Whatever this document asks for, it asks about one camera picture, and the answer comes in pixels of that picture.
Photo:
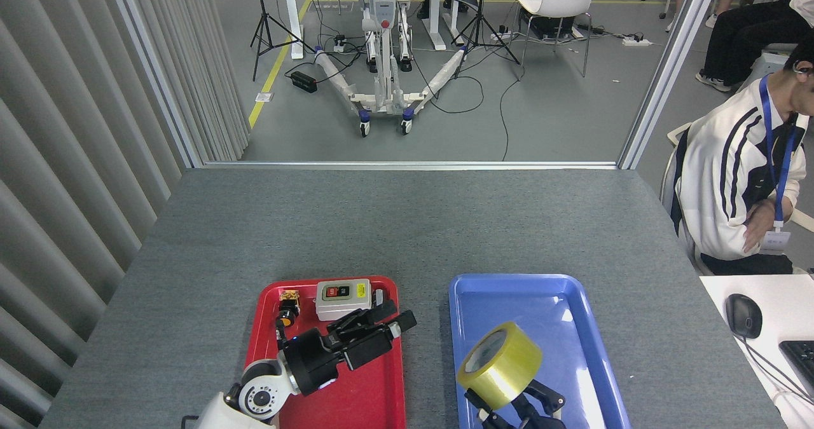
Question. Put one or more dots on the white stand on wheels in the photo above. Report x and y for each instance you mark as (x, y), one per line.
(385, 92)

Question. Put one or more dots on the white desk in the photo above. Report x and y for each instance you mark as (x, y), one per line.
(782, 308)

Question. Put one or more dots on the white chair with armrest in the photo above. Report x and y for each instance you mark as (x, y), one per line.
(675, 133)

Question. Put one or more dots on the white push button switch box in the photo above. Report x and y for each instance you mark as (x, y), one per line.
(343, 295)

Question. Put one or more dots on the person's hand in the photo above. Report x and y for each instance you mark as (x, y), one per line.
(760, 225)

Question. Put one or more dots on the red plastic tray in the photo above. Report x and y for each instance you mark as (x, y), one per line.
(375, 397)

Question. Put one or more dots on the small black silver cylinder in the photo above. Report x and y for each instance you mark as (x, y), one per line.
(379, 297)

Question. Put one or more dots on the yellow tape roll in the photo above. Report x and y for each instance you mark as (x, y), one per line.
(509, 368)

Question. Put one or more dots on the black computer mouse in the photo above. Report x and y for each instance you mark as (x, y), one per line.
(744, 314)

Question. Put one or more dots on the person in white jacket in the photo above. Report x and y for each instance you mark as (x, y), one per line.
(718, 175)

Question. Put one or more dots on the silver post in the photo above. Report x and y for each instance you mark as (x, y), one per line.
(668, 73)
(156, 73)

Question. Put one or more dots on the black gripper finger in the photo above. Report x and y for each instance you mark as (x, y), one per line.
(365, 314)
(493, 419)
(400, 324)
(540, 403)

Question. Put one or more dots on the silver rail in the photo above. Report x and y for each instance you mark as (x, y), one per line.
(407, 164)

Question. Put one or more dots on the black tripod stand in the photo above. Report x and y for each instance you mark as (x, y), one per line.
(480, 22)
(262, 28)

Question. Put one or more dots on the black keyboard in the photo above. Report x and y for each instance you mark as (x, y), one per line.
(802, 362)

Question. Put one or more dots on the white floor plate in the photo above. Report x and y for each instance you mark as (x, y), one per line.
(264, 97)

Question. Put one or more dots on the white power strip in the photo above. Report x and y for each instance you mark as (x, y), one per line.
(636, 41)

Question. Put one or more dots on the yellow black push button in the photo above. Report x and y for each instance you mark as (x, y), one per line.
(286, 318)

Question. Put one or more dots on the black power adapter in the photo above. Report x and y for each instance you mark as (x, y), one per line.
(304, 81)

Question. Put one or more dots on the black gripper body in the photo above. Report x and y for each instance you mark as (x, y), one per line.
(311, 362)

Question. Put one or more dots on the blue plastic tray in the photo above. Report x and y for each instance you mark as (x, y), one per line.
(572, 353)

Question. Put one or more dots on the person in black trousers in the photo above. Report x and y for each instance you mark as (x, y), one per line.
(738, 35)

